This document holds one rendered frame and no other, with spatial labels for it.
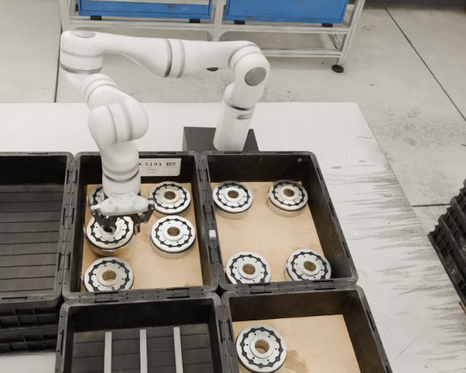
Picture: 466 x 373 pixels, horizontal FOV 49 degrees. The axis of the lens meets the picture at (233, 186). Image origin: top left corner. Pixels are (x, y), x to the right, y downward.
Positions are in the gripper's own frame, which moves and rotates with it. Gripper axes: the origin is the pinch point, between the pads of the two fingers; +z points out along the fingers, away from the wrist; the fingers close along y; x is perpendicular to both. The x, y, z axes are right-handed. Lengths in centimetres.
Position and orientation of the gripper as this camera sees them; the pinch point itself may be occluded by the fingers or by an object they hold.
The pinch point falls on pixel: (124, 229)
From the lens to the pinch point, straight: 117.2
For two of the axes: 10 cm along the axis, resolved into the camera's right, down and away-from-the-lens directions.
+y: -9.7, 0.8, -2.4
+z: -1.2, 6.7, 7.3
